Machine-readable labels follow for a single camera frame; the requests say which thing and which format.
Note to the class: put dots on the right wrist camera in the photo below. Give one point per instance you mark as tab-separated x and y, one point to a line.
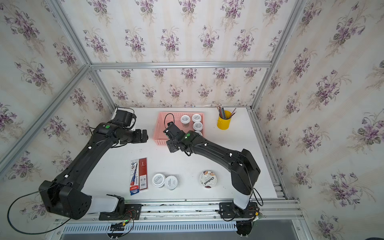
172	131

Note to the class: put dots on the yogurt bottle back row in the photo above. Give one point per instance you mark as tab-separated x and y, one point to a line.
198	126
199	132
185	120
196	118

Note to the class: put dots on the pencils in cup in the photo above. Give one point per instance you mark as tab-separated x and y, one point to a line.
222	112

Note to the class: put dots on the wide Chobani yogurt cup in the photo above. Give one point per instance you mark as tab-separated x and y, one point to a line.
208	179

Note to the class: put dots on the yogurt bottle row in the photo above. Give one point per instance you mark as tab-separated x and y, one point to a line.
185	120
196	118
171	183
199	132
158	180
198	126

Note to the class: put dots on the yellow pencil cup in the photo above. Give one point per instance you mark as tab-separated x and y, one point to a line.
224	124

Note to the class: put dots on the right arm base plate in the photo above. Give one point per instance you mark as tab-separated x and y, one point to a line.
228	211

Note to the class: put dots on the yogurt bottle front row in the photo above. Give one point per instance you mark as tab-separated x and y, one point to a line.
171	183
158	180

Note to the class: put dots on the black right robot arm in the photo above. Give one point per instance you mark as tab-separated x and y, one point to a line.
241	165

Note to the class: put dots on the red pencil box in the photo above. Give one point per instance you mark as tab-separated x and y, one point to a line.
143	174

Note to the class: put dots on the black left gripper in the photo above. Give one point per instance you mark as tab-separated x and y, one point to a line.
138	137

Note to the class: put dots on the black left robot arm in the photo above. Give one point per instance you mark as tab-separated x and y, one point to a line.
63	196

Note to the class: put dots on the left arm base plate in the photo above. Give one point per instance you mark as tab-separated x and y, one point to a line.
122	211

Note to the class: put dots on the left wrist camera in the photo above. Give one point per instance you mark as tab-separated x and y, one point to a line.
125	118

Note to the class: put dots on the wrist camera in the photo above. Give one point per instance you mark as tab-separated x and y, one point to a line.
172	131
125	118

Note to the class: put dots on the aluminium mounting rail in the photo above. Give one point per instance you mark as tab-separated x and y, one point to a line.
189	211

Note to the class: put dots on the pink plastic basket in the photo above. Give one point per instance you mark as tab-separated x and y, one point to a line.
165	117

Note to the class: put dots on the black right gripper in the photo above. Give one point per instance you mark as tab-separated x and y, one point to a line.
171	149

